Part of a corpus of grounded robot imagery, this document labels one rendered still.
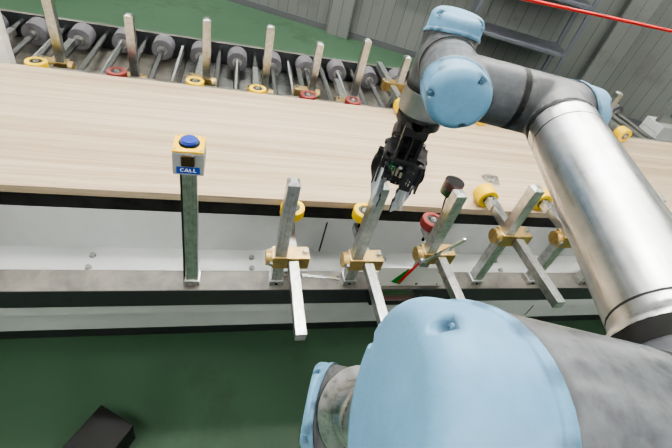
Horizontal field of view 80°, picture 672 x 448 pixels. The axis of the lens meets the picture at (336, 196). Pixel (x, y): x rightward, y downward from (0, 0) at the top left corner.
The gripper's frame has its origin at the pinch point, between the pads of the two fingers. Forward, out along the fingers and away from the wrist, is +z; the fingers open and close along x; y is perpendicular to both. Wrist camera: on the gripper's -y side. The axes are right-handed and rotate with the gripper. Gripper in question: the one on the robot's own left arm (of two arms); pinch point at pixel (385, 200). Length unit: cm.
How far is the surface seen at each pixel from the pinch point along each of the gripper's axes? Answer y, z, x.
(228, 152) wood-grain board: -52, 41, -55
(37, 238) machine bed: -9, 66, -100
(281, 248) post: -19, 44, -22
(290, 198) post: -18.7, 23.6, -22.2
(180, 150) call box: -6.5, 9.6, -46.4
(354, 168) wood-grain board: -68, 41, -10
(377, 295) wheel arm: -18, 49, 10
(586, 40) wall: -497, 52, 199
